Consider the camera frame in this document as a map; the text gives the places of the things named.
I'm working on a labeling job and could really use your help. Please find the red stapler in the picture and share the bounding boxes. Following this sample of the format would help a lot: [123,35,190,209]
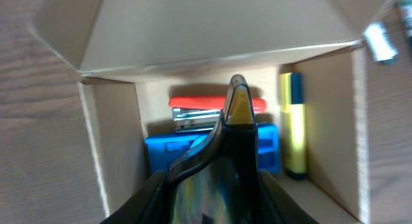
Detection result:
[169,96,267,133]

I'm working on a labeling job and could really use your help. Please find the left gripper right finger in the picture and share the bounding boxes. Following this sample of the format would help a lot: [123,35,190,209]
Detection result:
[258,170,318,224]

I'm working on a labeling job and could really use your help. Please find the yellow highlighter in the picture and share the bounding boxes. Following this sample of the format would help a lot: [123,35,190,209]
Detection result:
[279,73,307,180]

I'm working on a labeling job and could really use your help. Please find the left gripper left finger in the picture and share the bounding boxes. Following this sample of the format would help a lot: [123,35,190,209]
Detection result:
[101,171,166,224]

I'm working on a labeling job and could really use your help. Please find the cardboard box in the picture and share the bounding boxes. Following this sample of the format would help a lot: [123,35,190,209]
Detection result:
[31,0,393,223]

